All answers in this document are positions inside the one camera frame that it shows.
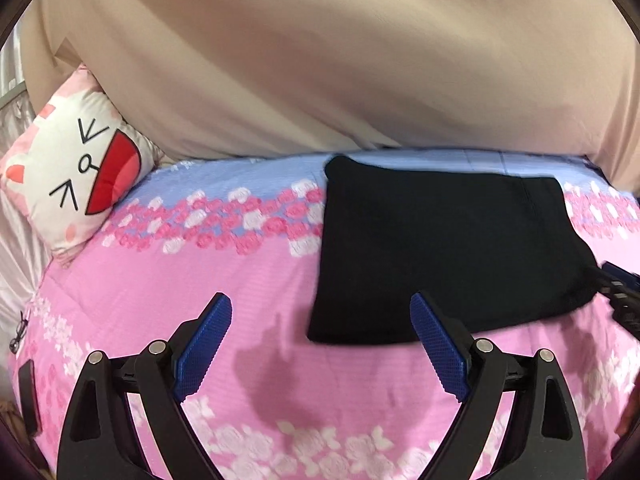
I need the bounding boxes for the silvery satin cloth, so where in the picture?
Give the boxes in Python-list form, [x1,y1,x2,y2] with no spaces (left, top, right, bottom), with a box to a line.
[0,180,53,356]

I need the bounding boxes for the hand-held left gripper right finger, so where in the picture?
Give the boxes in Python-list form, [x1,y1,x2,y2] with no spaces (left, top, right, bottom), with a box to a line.
[409,292,586,480]

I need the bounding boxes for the black pants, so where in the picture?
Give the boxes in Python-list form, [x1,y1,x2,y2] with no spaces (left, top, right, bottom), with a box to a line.
[306,155,601,346]

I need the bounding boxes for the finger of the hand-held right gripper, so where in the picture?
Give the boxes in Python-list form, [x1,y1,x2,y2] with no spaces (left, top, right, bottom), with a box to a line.
[585,260,640,341]

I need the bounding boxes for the eyeglasses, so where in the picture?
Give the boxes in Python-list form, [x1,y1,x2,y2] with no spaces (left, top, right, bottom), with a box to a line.
[9,310,31,353]

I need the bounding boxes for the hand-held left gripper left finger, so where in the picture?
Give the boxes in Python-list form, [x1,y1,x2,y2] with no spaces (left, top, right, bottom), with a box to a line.
[57,292,233,480]

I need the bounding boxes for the beige quilt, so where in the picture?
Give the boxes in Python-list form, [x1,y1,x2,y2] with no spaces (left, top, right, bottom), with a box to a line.
[20,0,640,191]

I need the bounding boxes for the cat face pillow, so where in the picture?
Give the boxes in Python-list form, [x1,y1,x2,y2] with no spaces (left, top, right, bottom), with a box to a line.
[0,65,161,266]

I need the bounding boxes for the black phone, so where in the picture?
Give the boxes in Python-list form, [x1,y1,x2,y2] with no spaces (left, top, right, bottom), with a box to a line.
[17,360,43,436]

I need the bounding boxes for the pink floral bed sheet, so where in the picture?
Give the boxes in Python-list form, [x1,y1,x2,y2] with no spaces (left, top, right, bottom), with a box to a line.
[10,147,640,480]

